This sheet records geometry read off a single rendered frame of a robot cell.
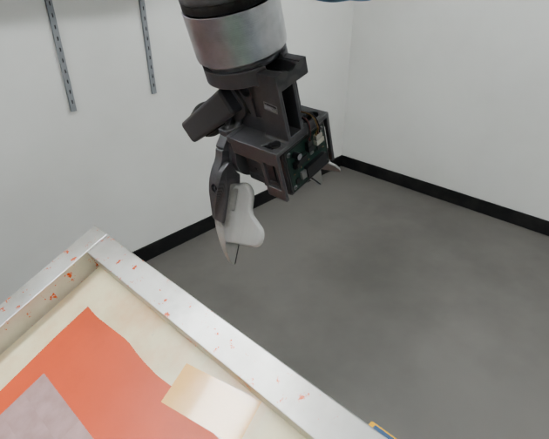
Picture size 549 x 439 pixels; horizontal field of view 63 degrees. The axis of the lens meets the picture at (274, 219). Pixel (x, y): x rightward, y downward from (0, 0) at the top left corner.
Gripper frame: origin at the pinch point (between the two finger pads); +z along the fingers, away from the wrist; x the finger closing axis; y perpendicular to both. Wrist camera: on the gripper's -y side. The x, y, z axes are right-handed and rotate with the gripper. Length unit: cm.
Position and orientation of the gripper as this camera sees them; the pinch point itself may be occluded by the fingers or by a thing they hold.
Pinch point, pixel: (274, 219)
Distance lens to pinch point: 51.0
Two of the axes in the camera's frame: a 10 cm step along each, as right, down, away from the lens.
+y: 7.2, 3.5, -5.9
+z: 2.0, 7.2, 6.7
